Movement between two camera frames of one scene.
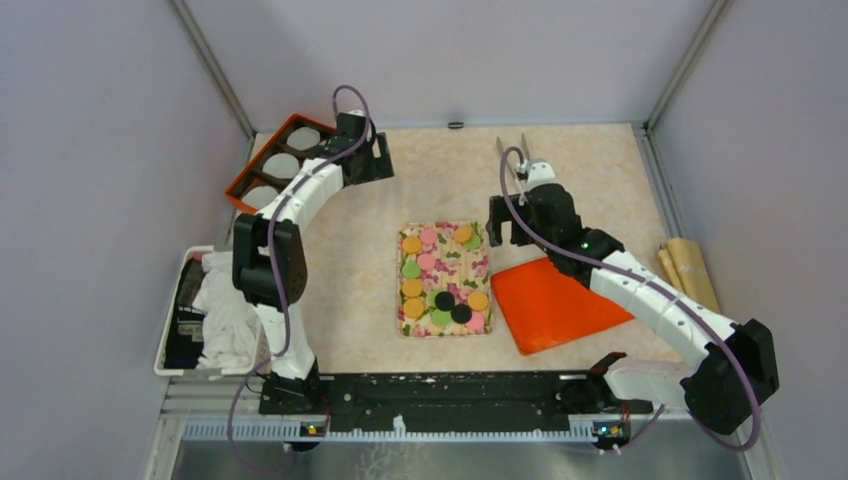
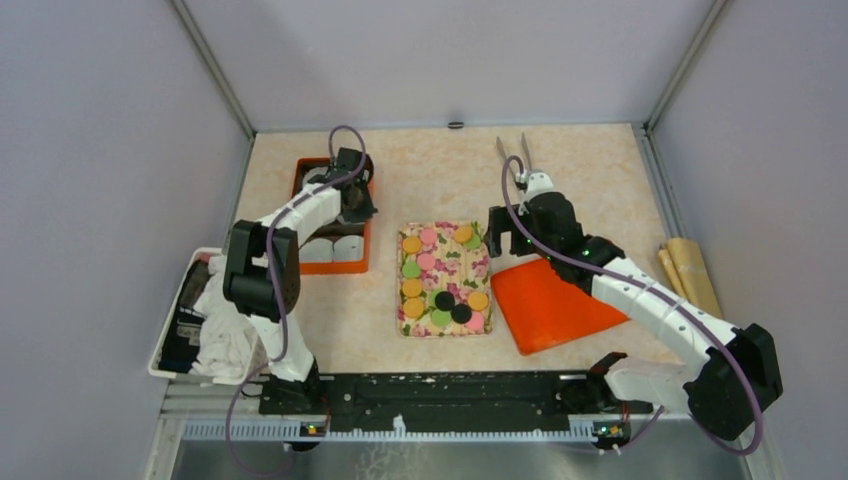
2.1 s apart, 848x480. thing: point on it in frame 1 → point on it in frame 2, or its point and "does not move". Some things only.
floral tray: (444, 279) does not move
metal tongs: (526, 152) does not move
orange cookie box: (253, 175) → (339, 247)
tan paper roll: (685, 268) does not move
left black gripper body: (373, 168) → (364, 207)
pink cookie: (428, 235) does not move
